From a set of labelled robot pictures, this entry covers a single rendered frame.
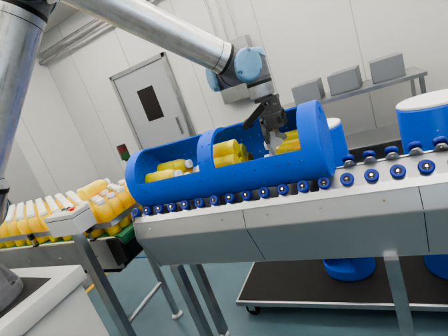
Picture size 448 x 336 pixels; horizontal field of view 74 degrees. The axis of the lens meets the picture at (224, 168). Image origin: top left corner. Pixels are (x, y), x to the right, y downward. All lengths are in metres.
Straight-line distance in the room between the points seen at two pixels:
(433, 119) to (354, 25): 2.96
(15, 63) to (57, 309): 0.59
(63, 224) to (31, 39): 0.83
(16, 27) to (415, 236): 1.29
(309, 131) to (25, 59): 0.82
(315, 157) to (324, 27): 3.44
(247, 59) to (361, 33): 3.54
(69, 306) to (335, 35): 4.07
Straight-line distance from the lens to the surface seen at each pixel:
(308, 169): 1.04
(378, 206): 1.08
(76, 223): 1.44
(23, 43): 0.93
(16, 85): 0.93
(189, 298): 1.69
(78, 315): 0.85
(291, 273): 2.06
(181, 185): 1.24
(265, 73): 1.05
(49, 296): 0.79
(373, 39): 4.35
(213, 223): 1.27
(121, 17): 0.81
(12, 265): 2.38
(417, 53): 4.40
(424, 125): 1.52
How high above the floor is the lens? 1.37
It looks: 14 degrees down
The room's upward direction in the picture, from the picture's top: 20 degrees counter-clockwise
